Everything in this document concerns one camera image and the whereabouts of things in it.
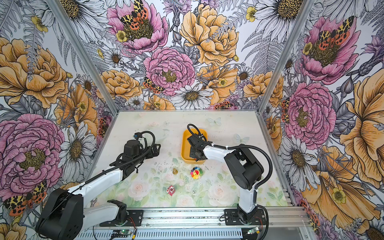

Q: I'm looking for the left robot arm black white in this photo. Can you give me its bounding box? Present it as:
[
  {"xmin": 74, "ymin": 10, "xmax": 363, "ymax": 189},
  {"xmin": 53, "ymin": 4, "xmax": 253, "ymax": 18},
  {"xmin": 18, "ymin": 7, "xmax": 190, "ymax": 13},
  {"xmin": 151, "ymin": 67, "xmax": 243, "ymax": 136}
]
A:
[{"xmin": 35, "ymin": 131, "xmax": 161, "ymax": 240}]

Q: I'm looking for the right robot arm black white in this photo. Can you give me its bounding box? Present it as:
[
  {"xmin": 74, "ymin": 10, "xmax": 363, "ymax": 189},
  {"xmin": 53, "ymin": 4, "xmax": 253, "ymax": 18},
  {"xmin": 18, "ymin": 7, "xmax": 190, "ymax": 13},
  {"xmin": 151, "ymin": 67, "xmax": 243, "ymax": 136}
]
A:
[{"xmin": 187, "ymin": 134, "xmax": 264, "ymax": 225}]

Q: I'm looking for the yellow plastic bin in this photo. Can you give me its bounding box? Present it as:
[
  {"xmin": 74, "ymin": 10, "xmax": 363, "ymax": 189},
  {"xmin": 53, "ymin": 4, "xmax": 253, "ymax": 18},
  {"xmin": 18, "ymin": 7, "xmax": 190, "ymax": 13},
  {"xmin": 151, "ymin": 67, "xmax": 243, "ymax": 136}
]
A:
[{"xmin": 181, "ymin": 130, "xmax": 205, "ymax": 165}]

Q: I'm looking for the multicoloured round flower toy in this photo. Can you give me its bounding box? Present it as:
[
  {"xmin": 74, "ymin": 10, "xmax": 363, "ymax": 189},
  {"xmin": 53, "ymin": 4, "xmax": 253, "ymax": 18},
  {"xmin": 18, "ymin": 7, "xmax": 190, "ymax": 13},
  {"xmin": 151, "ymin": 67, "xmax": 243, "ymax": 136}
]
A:
[{"xmin": 191, "ymin": 167, "xmax": 203, "ymax": 180}]

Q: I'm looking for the small pink red toy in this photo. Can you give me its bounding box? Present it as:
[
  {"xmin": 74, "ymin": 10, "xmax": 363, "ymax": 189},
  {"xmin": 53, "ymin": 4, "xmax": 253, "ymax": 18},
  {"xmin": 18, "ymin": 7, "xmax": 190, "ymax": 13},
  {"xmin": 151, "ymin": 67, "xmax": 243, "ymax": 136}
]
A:
[{"xmin": 166, "ymin": 185, "xmax": 176, "ymax": 196}]

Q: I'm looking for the silver wrench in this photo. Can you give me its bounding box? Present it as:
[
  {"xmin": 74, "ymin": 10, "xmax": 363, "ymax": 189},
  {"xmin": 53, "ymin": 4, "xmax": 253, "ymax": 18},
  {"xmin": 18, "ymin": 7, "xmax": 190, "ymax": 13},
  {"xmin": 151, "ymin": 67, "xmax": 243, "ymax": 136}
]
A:
[{"xmin": 90, "ymin": 198, "xmax": 98, "ymax": 208}]

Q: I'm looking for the green circuit board left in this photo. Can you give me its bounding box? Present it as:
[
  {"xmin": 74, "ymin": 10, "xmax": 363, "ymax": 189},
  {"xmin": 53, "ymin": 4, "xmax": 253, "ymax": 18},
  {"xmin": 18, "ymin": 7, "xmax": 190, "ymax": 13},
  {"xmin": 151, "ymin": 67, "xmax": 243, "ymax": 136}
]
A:
[{"xmin": 110, "ymin": 230, "xmax": 136, "ymax": 240}]

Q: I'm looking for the green circuit board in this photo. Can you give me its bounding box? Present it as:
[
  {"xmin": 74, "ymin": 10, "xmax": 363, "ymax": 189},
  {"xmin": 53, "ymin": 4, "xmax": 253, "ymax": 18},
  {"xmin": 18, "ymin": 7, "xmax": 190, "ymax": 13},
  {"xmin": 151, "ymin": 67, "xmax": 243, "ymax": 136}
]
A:
[
  {"xmin": 110, "ymin": 230, "xmax": 136, "ymax": 240},
  {"xmin": 247, "ymin": 227, "xmax": 260, "ymax": 235}
]

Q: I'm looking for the green circuit board right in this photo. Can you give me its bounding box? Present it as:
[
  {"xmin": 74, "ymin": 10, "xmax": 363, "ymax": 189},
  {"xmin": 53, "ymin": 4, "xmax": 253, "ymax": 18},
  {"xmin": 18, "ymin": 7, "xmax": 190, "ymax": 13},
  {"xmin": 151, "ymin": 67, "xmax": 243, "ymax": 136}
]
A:
[{"xmin": 247, "ymin": 227, "xmax": 260, "ymax": 235}]

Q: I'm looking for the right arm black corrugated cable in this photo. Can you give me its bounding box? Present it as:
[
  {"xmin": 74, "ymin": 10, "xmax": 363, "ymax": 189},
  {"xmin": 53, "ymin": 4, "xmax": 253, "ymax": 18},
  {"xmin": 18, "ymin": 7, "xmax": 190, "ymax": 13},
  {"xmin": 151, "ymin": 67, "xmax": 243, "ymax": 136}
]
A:
[{"xmin": 186, "ymin": 123, "xmax": 274, "ymax": 190}]

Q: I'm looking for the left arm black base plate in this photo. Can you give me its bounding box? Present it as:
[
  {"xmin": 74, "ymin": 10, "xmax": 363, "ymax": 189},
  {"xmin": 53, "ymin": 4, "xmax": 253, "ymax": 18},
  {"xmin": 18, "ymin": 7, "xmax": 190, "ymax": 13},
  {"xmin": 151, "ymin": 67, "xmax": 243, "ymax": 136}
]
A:
[{"xmin": 99, "ymin": 209, "xmax": 144, "ymax": 227}]

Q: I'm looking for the aluminium front rail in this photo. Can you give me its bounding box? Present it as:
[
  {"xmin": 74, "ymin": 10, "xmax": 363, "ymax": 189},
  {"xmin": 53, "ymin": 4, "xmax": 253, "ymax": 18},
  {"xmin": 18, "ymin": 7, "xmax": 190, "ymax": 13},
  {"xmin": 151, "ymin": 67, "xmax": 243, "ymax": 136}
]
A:
[{"xmin": 80, "ymin": 206, "xmax": 310, "ymax": 231}]

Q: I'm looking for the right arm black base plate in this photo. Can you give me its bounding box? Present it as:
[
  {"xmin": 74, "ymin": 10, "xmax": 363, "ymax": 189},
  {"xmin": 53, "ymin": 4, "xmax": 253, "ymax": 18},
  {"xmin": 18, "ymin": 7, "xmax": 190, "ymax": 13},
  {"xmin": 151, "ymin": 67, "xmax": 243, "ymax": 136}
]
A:
[{"xmin": 224, "ymin": 208, "xmax": 267, "ymax": 226}]

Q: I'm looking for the white slotted cable duct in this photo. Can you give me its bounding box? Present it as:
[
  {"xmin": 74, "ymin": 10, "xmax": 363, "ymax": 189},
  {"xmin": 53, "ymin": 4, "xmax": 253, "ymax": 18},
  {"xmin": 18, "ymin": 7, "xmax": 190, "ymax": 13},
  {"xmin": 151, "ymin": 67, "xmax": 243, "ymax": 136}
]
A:
[{"xmin": 76, "ymin": 228, "xmax": 243, "ymax": 240}]

